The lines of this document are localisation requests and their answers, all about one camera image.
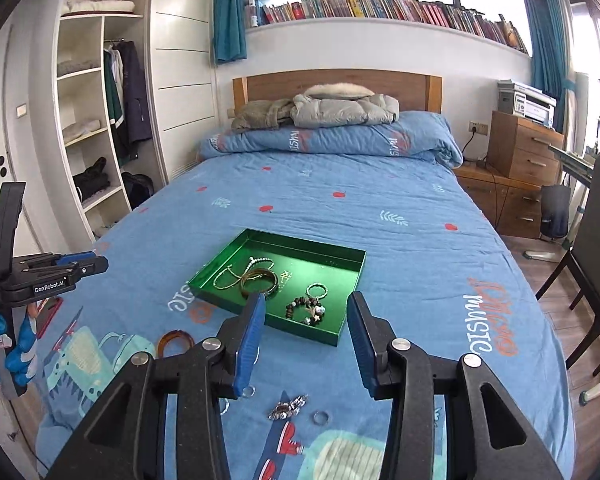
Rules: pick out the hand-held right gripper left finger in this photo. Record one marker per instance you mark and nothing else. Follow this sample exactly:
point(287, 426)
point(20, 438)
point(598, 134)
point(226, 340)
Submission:
point(250, 345)

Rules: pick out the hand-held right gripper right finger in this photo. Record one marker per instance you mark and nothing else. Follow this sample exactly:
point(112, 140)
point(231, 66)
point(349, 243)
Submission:
point(362, 345)

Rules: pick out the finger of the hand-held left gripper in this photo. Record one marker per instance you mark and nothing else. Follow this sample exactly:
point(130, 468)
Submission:
point(75, 258)
point(92, 266)

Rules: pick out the amber bangle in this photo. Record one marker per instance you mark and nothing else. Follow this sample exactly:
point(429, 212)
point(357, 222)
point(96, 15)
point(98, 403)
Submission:
point(172, 334)

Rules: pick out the green metal tray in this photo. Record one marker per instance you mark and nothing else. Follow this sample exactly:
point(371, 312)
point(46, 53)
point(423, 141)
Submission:
point(300, 260)

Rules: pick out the person's left hand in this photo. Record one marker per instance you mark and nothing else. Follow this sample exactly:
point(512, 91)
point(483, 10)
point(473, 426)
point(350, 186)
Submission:
point(27, 350)

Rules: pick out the red-edged dark phone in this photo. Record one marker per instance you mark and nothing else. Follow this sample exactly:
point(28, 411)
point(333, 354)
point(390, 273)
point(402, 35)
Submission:
point(50, 316)

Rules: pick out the brown bangle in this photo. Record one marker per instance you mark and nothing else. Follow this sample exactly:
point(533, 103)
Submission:
point(261, 273)

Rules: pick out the pile of black clothes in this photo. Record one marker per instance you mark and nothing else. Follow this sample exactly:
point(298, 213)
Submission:
point(92, 177)

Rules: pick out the black backpack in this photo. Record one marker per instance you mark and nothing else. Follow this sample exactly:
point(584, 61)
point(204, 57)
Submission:
point(139, 190)

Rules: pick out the folded white clothes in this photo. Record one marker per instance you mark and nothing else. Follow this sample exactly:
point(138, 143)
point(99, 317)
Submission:
point(82, 131)

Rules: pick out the white door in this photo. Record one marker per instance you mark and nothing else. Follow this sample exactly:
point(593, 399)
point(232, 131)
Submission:
point(0, 125)

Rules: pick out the blue printed bedsheet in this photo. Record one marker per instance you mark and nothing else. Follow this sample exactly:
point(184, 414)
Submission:
point(330, 195)

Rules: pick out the hanging dark coat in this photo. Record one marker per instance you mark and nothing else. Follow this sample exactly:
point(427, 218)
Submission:
point(135, 100)

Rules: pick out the hanging green white garment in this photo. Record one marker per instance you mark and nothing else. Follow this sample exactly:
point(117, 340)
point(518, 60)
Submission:
point(112, 90)

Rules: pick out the folded grey clothes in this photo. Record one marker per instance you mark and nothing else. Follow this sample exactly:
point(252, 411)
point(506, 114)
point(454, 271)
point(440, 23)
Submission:
point(80, 66)

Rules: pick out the low wooden nightstand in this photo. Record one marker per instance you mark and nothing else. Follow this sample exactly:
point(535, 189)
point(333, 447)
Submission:
point(500, 200)

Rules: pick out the blue pillow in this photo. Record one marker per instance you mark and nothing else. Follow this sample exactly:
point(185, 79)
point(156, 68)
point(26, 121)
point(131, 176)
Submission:
point(340, 142)

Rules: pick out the olive jacket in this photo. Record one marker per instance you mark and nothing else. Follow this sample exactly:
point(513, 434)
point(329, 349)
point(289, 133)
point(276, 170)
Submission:
point(260, 115)

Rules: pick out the white wardrobe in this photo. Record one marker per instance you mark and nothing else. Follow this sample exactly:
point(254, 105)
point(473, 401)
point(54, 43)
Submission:
point(185, 60)

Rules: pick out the black tote bag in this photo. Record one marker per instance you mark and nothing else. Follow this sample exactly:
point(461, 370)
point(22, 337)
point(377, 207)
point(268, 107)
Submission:
point(555, 210)

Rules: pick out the grey down jacket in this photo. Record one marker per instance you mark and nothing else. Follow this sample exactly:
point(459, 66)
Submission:
point(340, 110)

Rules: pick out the wooden drawer cabinet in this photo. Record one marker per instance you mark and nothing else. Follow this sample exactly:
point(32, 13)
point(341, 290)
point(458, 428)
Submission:
point(525, 147)

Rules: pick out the wooden headboard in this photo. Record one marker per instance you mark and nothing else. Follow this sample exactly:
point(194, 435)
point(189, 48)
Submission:
point(280, 85)

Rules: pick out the electronic keyboard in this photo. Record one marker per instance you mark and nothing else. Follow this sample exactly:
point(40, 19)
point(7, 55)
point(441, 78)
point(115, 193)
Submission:
point(572, 160)

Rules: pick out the short teal curtain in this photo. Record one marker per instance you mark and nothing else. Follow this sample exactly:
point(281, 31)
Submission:
point(230, 15)

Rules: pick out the white printer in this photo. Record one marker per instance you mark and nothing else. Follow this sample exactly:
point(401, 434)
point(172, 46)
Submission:
point(525, 102)

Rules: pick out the white bottle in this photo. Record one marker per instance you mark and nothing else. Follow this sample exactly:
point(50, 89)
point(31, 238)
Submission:
point(253, 12)

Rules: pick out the row of books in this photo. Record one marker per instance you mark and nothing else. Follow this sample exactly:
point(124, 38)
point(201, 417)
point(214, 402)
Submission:
point(380, 7)

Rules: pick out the long teal curtain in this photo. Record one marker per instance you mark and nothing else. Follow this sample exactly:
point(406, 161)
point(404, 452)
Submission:
point(550, 50)

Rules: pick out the white light switch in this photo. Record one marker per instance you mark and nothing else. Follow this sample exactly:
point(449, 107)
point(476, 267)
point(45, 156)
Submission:
point(21, 110)

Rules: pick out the wall socket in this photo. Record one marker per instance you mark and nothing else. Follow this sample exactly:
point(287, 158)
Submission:
point(478, 128)

